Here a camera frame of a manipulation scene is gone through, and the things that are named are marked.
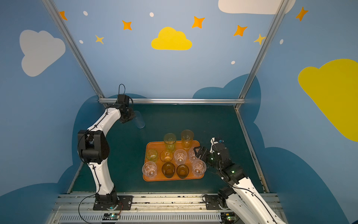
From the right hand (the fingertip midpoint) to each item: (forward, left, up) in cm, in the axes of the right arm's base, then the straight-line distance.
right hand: (199, 149), depth 77 cm
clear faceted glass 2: (+4, +3, -17) cm, 17 cm away
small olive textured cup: (-7, +9, -16) cm, 20 cm away
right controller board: (-29, -16, -18) cm, 38 cm away
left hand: (+25, +46, -4) cm, 53 cm away
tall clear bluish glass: (+24, +43, -6) cm, 49 cm away
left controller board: (-32, +45, -16) cm, 58 cm away
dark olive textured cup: (-8, +18, -14) cm, 24 cm away
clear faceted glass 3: (-4, -1, -16) cm, 17 cm away
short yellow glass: (+2, +20, -15) cm, 26 cm away
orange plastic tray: (-7, +13, -7) cm, 17 cm away
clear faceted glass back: (-7, +30, -16) cm, 35 cm away
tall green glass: (+8, +18, -5) cm, 20 cm away
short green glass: (+2, +30, -15) cm, 34 cm away
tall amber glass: (+13, +7, -8) cm, 17 cm away
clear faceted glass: (+3, +11, -15) cm, 19 cm away
